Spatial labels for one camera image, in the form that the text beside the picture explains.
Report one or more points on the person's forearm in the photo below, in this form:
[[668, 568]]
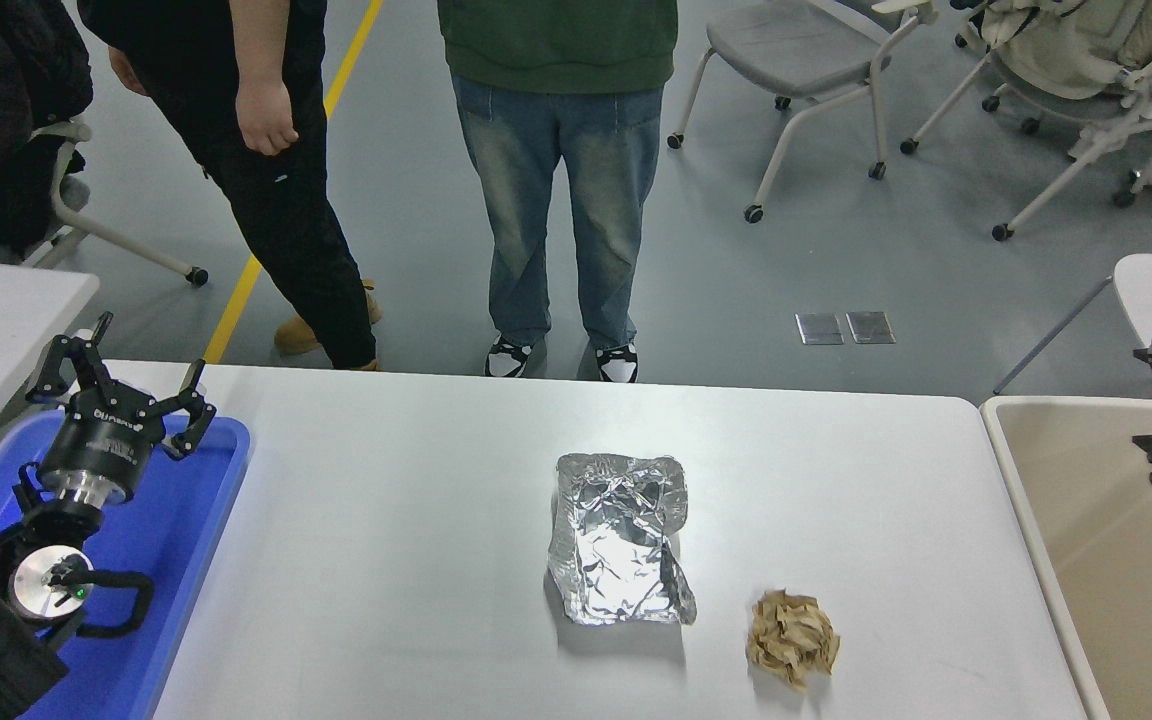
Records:
[[261, 40]]

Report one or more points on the large pale plastic bin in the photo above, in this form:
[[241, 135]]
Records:
[[1116, 560]]

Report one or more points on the person's hand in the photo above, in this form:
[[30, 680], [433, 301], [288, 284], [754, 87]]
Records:
[[266, 118], [128, 72]]

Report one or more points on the silver foil tray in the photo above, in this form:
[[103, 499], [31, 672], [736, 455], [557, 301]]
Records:
[[621, 545]]

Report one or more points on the silver floor outlet plate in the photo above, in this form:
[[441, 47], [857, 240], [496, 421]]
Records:
[[870, 328], [820, 329]]

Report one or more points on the blue plastic tray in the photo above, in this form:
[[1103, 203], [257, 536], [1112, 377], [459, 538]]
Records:
[[176, 560]]

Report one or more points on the white frame wheeled chair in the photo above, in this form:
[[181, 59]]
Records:
[[1036, 205]]

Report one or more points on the grey seat wheeled chair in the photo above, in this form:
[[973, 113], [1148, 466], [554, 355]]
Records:
[[786, 45]]

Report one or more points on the cream jacket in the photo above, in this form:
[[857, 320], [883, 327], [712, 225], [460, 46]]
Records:
[[1066, 45]]

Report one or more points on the tan paper ball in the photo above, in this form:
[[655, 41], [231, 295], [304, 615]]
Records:
[[786, 635]]

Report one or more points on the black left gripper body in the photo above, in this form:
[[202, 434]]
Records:
[[101, 440]]

